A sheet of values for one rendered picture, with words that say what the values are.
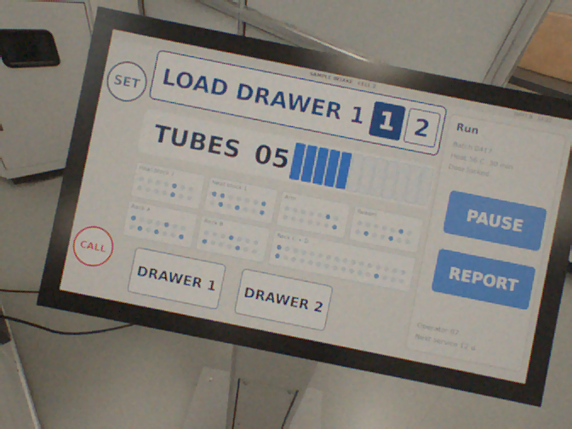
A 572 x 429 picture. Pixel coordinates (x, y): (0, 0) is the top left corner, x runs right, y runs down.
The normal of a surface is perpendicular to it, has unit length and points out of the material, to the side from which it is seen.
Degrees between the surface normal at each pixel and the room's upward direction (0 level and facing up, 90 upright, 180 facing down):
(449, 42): 90
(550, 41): 89
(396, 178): 50
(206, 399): 5
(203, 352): 0
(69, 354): 0
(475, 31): 90
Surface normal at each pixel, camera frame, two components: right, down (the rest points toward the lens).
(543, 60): -0.72, 0.38
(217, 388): 0.16, -0.81
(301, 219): 0.00, -0.01
